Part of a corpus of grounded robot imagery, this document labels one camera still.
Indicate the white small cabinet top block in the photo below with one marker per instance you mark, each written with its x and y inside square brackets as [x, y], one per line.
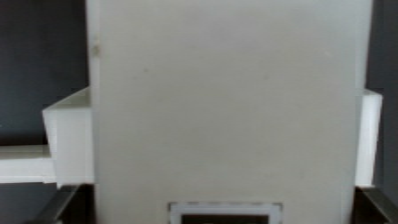
[225, 85]

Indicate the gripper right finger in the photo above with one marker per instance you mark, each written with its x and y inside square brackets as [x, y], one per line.
[375, 211]

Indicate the white cabinet body box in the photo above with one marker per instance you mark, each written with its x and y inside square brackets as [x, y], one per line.
[67, 125]

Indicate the white U-shaped fence wall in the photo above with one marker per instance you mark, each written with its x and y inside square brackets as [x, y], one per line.
[25, 164]

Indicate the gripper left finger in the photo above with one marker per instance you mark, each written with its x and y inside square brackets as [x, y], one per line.
[55, 212]

